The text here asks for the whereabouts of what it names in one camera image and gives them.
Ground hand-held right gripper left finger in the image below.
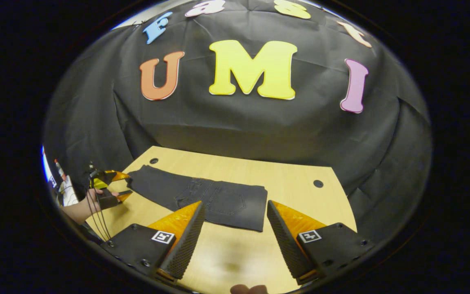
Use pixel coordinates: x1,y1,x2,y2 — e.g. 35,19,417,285
100,200,206,285

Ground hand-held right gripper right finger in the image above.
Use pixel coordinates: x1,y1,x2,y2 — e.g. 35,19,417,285
266,199,375,286

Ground dark grey jeans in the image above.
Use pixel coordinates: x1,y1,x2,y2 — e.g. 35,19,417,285
126,165,268,233

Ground person's white clothing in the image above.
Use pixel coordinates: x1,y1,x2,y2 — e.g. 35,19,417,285
51,158,80,207

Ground black backdrop cloth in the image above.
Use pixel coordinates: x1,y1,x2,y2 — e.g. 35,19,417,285
42,0,433,245

